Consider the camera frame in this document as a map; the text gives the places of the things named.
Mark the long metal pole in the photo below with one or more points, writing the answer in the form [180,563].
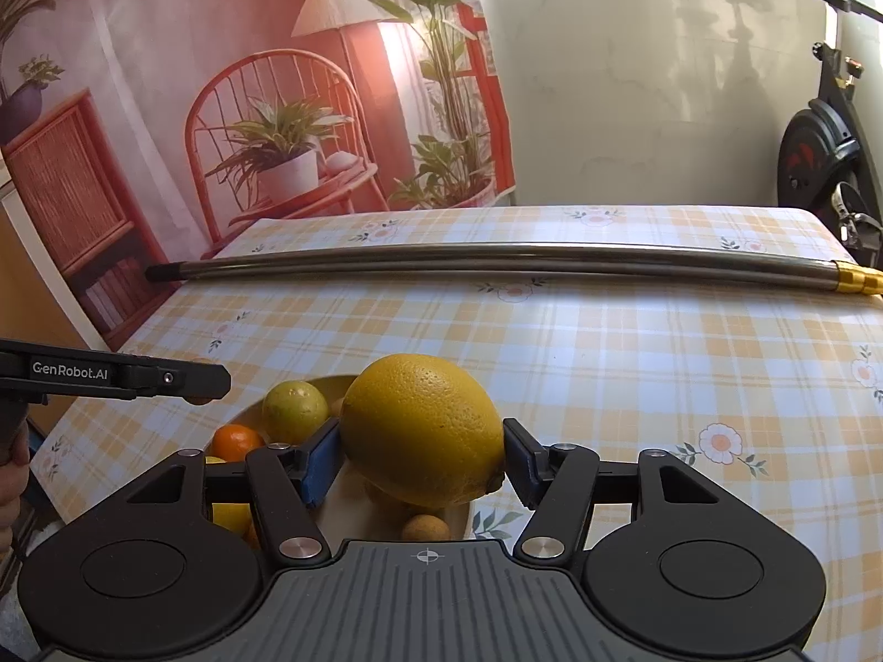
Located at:
[483,253]

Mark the yellow checkered floral tablecloth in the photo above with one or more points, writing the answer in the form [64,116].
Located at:
[621,372]

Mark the small tangerine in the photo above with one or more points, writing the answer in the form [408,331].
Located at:
[236,443]

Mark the round beige plate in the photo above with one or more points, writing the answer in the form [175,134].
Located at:
[352,520]

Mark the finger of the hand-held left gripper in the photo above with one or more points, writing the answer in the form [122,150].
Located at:
[186,379]

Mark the person's left hand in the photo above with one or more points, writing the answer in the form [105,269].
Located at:
[10,503]

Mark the small yellow lemon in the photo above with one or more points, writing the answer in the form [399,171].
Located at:
[231,518]

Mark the printed room-scene wall tapestry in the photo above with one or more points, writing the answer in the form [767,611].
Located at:
[172,27]

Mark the small brown kiwi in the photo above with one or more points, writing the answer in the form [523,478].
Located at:
[425,527]

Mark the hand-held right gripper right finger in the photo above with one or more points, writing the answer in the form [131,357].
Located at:
[521,465]

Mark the green-yellow lemon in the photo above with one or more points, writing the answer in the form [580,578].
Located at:
[295,412]

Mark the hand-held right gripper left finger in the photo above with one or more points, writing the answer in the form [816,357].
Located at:
[319,469]

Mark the black exercise bike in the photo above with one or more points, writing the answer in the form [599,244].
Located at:
[814,145]

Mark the large yellow lemon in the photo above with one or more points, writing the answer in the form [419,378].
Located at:
[421,431]

